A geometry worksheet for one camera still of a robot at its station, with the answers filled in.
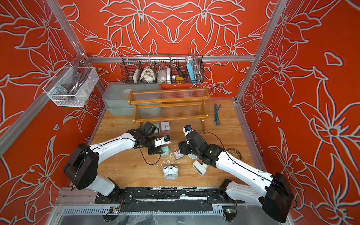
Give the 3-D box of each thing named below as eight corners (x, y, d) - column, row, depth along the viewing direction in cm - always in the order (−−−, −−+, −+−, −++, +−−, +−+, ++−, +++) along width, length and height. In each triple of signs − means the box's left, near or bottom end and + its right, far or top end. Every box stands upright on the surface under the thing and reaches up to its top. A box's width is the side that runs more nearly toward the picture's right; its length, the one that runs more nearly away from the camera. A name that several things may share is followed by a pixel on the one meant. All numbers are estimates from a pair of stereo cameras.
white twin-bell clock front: (164, 179, 80) (162, 175, 73) (165, 170, 83) (163, 165, 76) (178, 179, 80) (178, 174, 73) (178, 170, 83) (178, 165, 76)
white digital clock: (202, 177, 81) (203, 175, 77) (192, 165, 85) (192, 162, 82) (206, 173, 82) (207, 171, 78) (196, 162, 86) (197, 159, 83)
